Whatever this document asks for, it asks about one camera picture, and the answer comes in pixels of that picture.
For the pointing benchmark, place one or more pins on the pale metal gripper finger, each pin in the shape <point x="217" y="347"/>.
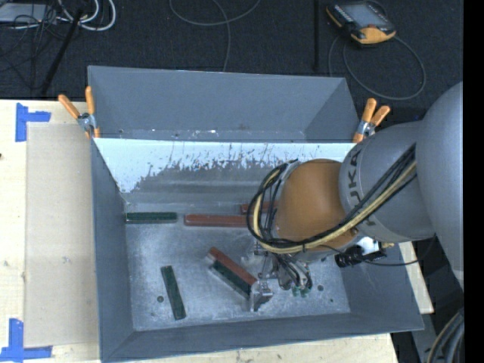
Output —
<point x="267" y="292"/>
<point x="255" y="297"/>

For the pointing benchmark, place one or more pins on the dark green flat block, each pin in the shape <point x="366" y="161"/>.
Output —
<point x="230" y="277"/>
<point x="173" y="292"/>
<point x="151" y="216"/>

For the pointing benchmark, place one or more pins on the red-brown flat block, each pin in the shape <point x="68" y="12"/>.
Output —
<point x="215" y="220"/>
<point x="246" y="207"/>
<point x="233" y="265"/>

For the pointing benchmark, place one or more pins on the grey metal bin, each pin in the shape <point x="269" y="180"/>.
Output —
<point x="211" y="100"/>

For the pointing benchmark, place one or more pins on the pale cardboard board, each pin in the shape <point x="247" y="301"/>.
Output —
<point x="60" y="236"/>

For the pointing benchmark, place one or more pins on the black cylinder on white bracket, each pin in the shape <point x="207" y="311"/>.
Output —
<point x="352" y="257"/>

